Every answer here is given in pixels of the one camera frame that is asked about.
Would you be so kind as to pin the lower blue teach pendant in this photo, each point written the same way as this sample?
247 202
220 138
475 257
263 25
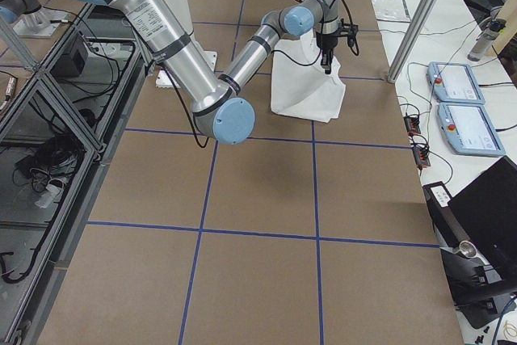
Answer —
469 130

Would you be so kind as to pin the white long-sleeve printed shirt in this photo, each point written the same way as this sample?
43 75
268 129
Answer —
299 85

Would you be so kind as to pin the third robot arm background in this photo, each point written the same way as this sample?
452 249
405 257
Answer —
31 19

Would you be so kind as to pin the orange black adapter board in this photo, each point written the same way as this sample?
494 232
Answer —
412 124

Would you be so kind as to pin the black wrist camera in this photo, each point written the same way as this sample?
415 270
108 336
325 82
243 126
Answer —
349 31

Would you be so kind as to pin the black power supply box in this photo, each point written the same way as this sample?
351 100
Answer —
72 61

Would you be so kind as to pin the black laptop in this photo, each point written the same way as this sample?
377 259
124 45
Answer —
486 210

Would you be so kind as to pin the blue teach pendant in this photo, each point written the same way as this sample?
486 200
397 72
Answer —
454 83
469 130

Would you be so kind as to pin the grey water bottle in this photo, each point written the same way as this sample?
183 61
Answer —
486 39

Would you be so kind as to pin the upper blue teach pendant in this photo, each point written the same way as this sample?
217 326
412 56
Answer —
454 83

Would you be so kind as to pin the clear plastic bag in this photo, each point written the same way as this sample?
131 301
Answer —
391 11

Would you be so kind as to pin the aluminium frame post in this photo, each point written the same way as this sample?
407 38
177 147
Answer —
409 40

